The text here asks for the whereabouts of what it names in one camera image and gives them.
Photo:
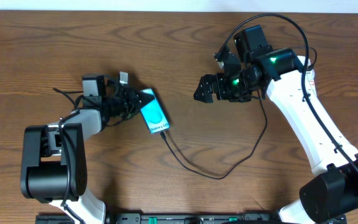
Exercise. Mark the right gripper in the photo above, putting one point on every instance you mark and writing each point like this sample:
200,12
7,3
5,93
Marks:
207,81

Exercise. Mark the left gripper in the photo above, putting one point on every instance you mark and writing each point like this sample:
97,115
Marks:
129,99

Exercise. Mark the blue Galaxy smartphone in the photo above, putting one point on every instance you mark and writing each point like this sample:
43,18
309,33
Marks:
153,115

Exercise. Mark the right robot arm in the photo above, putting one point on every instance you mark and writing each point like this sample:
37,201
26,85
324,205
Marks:
277,75

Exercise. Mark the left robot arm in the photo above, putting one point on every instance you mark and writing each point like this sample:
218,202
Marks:
53,167

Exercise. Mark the white power strip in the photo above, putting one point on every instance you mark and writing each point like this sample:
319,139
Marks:
309,80

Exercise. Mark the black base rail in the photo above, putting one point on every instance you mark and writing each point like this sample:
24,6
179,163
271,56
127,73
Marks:
135,218

